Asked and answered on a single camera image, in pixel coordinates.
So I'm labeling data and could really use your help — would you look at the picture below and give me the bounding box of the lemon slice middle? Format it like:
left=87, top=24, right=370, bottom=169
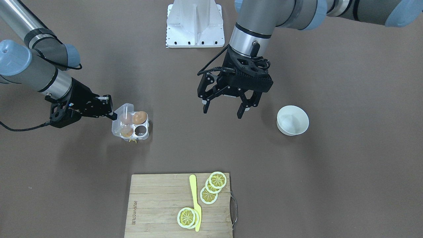
left=205, top=179, right=222, bottom=194

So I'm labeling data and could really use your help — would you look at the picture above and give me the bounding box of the brown egg from bowl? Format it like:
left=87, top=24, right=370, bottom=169
left=132, top=111, right=148, bottom=125

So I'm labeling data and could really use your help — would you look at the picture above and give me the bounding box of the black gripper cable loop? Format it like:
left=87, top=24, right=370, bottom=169
left=0, top=121, right=51, bottom=132

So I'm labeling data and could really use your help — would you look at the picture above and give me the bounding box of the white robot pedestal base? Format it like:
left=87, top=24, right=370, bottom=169
left=165, top=0, right=225, bottom=48

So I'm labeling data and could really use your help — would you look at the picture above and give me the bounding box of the lemon slice end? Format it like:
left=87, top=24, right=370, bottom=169
left=209, top=171, right=227, bottom=189

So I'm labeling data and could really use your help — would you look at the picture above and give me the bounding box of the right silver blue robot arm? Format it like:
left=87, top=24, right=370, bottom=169
left=0, top=0, right=117, bottom=128

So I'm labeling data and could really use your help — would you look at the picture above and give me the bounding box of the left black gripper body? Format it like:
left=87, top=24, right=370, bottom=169
left=197, top=46, right=273, bottom=99

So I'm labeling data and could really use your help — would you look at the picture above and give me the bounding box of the clear plastic egg box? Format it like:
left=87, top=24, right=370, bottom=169
left=111, top=103, right=149, bottom=142

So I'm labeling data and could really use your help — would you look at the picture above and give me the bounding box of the lemon slice on knife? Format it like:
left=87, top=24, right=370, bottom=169
left=177, top=207, right=200, bottom=229

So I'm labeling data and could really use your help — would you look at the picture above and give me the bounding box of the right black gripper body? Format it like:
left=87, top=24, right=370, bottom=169
left=49, top=79, right=112, bottom=128

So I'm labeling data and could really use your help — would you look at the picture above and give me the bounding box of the wooden cutting board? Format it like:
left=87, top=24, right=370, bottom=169
left=124, top=172, right=238, bottom=238

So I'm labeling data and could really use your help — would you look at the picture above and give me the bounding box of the brown egg in box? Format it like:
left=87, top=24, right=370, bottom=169
left=120, top=125, right=134, bottom=138
left=119, top=113, right=133, bottom=125

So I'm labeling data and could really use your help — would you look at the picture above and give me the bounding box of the yellow plastic knife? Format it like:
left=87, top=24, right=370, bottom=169
left=189, top=174, right=202, bottom=232

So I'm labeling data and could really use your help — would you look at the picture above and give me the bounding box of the white bowl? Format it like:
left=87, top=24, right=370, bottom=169
left=276, top=105, right=309, bottom=136

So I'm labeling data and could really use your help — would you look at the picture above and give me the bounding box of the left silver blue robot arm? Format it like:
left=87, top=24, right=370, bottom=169
left=197, top=0, right=423, bottom=118

